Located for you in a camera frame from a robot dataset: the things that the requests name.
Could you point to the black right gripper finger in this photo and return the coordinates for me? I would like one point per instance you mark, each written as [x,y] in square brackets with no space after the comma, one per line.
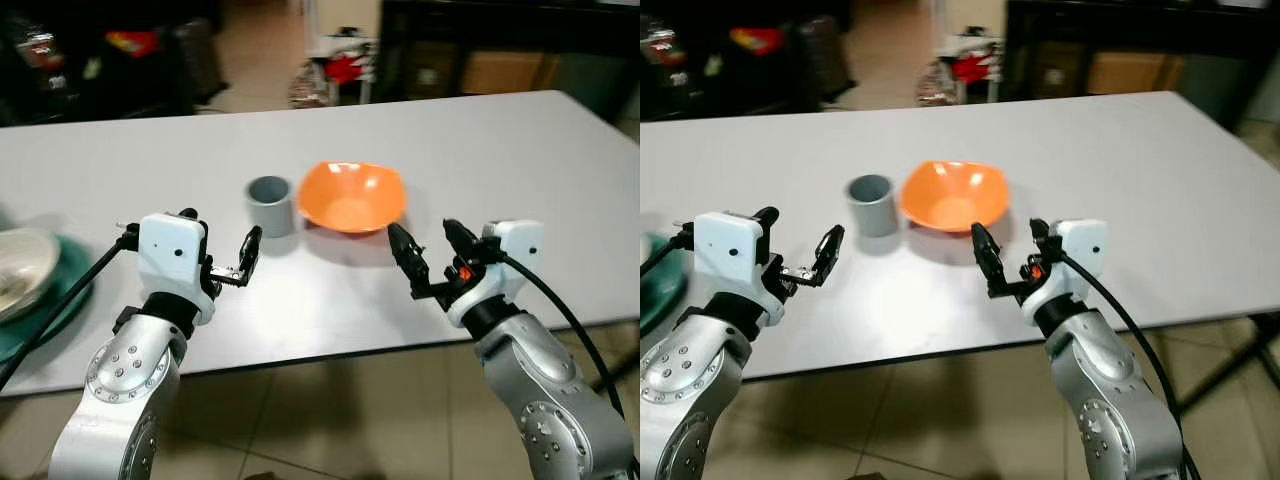
[408,255]
[988,258]
[1040,240]
[462,243]

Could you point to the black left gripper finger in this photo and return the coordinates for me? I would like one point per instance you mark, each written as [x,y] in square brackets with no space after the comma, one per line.
[768,222]
[188,215]
[251,248]
[831,255]

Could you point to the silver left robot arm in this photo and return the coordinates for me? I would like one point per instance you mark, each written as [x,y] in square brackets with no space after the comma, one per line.
[120,390]
[690,400]

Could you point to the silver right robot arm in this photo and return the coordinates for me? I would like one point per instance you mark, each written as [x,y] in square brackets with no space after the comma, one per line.
[545,390]
[1110,400]

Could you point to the grey cup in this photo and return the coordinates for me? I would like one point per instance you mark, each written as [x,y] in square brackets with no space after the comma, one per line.
[270,210]
[871,208]

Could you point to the orange bowl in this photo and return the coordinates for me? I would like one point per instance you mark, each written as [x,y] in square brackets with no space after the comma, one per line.
[953,198]
[350,200]

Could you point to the green plate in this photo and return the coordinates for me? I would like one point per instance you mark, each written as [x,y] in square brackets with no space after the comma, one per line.
[55,315]
[660,295]

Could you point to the black suitcase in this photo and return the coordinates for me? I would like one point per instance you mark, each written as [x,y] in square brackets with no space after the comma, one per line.
[822,55]
[198,55]

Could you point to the white bowl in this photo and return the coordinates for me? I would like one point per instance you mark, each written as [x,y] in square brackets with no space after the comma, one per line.
[22,270]

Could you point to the brown cardboard box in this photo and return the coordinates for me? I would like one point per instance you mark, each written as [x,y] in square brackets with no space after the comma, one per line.
[1135,72]
[505,72]

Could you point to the red packet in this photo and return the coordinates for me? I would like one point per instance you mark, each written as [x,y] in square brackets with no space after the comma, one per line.
[132,42]
[757,40]

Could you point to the red cloth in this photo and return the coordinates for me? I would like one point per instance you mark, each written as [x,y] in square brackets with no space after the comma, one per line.
[345,70]
[970,68]

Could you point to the shiny snack bag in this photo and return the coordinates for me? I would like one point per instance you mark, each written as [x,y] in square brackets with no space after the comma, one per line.
[40,50]
[662,48]

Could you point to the white rack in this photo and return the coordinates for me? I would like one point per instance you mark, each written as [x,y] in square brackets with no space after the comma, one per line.
[970,45]
[345,45]

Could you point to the black table leg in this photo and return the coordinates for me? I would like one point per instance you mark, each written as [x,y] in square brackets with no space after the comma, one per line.
[1230,365]

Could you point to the black cabinet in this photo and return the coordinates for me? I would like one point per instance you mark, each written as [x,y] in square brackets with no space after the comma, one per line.
[590,30]
[1230,30]

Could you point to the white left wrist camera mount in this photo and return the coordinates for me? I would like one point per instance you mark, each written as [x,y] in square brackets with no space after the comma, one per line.
[170,250]
[728,250]

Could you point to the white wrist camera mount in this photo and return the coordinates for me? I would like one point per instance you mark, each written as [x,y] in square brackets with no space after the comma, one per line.
[1080,245]
[728,250]
[515,245]
[170,250]

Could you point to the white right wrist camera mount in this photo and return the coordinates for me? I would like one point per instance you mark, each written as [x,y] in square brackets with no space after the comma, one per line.
[1080,245]
[515,245]

